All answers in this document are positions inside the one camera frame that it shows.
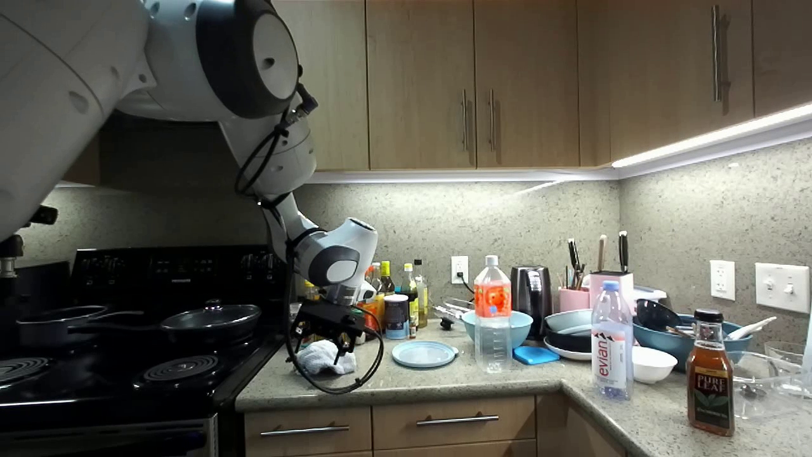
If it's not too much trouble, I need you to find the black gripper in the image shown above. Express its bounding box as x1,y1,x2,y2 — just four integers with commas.
295,301,366,353

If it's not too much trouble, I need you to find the white towel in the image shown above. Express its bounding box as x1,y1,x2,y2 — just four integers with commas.
295,340,356,375

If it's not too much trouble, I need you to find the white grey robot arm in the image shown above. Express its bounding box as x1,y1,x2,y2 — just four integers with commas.
0,0,378,319

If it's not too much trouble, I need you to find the white lidded jar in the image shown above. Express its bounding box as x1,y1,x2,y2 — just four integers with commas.
384,293,410,340

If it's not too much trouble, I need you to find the black frying pan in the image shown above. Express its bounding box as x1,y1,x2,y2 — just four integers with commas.
161,305,261,342

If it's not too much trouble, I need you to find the light blue plate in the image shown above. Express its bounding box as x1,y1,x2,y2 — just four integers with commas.
391,340,460,371

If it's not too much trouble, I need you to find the light blue bowl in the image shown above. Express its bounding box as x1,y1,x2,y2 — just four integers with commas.
462,310,533,345

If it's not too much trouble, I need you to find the orange soda bottle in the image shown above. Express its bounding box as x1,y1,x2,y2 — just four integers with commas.
476,253,514,373

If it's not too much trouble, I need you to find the black stove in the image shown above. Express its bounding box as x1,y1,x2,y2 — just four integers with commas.
0,244,288,457

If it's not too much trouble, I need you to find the black coffee grinder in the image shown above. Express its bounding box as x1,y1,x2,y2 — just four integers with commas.
510,263,550,340

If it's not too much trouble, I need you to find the blue sponge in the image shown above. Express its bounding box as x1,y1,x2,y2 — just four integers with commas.
514,345,561,366

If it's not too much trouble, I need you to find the pink utensil cup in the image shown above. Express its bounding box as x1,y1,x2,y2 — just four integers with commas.
559,287,592,312

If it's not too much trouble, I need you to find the white knife block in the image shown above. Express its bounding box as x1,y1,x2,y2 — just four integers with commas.
590,271,637,315

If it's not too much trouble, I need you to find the clear water bottle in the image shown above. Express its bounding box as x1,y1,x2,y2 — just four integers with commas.
592,281,634,397

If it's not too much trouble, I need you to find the white small bowl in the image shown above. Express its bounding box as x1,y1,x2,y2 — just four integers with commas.
633,345,679,383

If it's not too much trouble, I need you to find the dark blue bowl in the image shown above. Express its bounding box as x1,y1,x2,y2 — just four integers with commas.
634,312,751,371

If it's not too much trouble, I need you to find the brown sauce bottle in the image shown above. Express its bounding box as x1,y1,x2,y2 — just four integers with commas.
689,310,737,437

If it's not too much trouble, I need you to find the white wall outlet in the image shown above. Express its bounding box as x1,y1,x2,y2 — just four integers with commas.
450,257,470,284

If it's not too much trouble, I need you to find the white light switch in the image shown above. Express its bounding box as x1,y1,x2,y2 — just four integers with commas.
712,259,737,298

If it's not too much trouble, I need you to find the white double switch plate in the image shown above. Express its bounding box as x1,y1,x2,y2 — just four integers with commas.
756,263,810,312

